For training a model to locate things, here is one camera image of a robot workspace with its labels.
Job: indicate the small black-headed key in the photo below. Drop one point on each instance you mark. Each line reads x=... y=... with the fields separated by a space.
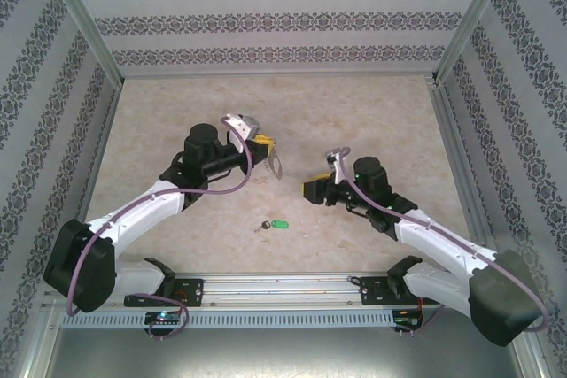
x=265 y=226

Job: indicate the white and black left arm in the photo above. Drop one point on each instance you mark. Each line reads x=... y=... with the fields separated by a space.
x=133 y=214

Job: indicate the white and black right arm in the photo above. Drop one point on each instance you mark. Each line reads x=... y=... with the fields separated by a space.
x=443 y=241

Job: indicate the small circuit board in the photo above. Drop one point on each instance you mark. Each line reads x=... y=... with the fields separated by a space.
x=164 y=318
x=407 y=321

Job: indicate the grey metal sheet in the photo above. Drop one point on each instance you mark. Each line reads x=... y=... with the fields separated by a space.
x=283 y=356

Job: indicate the thin aluminium wall base strip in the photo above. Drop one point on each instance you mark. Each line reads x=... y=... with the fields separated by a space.
x=279 y=74

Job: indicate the aluminium side floor rail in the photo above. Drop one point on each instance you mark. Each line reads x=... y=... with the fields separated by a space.
x=458 y=174

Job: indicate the aluminium mounting rail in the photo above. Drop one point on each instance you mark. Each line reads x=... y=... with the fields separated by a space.
x=283 y=289

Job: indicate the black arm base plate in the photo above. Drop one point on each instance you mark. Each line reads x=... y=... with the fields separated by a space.
x=190 y=291
x=374 y=291

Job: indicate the aluminium frame post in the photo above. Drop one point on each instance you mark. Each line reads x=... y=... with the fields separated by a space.
x=474 y=24
x=84 y=24

